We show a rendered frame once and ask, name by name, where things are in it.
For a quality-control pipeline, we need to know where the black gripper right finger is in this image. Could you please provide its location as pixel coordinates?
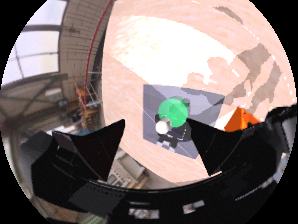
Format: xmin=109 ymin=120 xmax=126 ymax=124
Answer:
xmin=185 ymin=119 xmax=255 ymax=176

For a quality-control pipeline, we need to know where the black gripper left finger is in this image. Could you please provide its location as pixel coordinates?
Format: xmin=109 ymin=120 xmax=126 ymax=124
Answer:
xmin=52 ymin=119 xmax=125 ymax=181

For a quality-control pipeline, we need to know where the green glass bottle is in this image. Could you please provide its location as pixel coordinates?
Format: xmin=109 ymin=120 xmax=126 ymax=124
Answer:
xmin=156 ymin=95 xmax=189 ymax=135

